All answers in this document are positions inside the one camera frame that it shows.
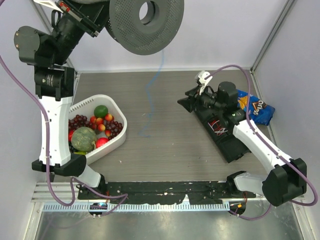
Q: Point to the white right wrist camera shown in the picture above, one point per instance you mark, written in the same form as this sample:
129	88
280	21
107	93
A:
203	78

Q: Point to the red apple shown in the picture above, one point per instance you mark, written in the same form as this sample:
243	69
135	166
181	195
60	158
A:
101	141

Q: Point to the green lime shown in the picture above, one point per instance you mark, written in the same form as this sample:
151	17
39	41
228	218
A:
100	111

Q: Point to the left aluminium frame post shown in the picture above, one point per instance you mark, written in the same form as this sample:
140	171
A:
50	30

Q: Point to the aluminium frame post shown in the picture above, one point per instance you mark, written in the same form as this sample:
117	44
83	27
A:
50	30
285	11

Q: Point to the black compartment tray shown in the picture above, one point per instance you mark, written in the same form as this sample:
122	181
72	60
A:
230	147

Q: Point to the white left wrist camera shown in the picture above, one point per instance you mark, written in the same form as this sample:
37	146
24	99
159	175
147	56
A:
49	3

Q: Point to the green striped melon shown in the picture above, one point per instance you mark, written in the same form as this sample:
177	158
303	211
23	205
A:
84	139

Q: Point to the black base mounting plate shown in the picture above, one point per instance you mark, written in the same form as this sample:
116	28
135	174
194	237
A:
173	192

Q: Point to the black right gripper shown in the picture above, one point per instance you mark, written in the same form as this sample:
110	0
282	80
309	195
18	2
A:
194	93

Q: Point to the grey perforated cable spool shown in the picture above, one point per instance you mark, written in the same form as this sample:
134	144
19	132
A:
144	27

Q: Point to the blue Doritos chip bag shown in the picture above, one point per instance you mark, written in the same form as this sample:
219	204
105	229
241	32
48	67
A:
260	112

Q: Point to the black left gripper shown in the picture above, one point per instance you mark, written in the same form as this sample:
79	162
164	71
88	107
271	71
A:
88	16

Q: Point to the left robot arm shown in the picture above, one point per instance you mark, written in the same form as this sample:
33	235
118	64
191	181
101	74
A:
54	82

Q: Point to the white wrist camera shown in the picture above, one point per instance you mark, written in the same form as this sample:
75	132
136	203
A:
49	3
203	78

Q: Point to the small peach fruits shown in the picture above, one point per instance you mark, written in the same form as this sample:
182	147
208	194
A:
101	124

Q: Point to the dark red grape bunch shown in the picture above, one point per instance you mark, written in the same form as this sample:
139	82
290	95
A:
78	121

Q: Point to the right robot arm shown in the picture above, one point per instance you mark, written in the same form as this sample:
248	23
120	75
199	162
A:
235	136

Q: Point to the white plastic fruit basket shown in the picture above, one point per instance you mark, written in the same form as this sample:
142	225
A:
86	107

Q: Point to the white slotted cable duct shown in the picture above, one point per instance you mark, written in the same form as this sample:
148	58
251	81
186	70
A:
125	208

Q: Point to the yellow green fruit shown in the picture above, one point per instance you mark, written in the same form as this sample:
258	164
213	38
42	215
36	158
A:
80	153

